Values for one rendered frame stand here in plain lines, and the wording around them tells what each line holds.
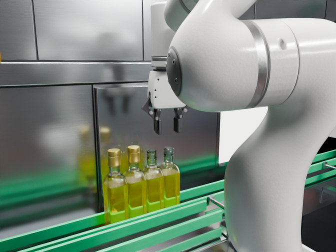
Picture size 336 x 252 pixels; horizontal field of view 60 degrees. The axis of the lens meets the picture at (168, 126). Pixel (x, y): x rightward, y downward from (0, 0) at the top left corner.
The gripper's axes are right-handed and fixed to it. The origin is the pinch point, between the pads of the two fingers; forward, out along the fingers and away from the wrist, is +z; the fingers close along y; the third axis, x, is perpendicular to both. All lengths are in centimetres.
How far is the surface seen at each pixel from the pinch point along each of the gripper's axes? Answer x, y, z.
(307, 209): -11, -69, 45
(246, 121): -26, -46, 7
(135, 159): -2.7, 8.7, 9.2
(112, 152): -1.8, 15.1, 6.3
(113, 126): -16.1, 11.8, 2.3
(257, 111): -27, -52, 4
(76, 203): -17.0, 24.6, 26.4
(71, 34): -17.4, 22.2, -25.0
